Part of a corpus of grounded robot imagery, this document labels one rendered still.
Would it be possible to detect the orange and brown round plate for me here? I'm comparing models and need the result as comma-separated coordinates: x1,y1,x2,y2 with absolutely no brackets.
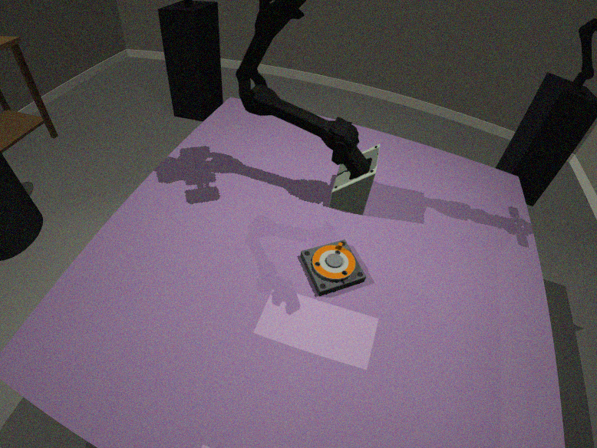
312,242,356,281

